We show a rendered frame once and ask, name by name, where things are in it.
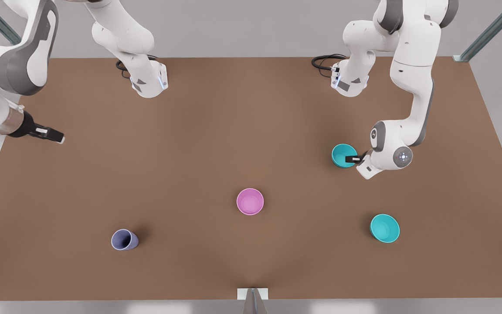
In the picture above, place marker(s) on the teal bowl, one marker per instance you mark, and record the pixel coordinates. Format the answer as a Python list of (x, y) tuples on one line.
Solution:
[(340, 153), (384, 227)]

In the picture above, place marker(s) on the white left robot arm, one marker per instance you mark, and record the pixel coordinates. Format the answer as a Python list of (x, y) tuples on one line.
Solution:
[(412, 48)]

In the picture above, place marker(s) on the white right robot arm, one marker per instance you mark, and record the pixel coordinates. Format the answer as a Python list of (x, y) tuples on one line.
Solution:
[(24, 61)]

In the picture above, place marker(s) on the pink bowl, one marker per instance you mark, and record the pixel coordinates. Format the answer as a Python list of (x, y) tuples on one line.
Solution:
[(250, 201)]

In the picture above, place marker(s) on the purple cup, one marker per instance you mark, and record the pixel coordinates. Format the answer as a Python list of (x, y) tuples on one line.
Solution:
[(123, 240)]

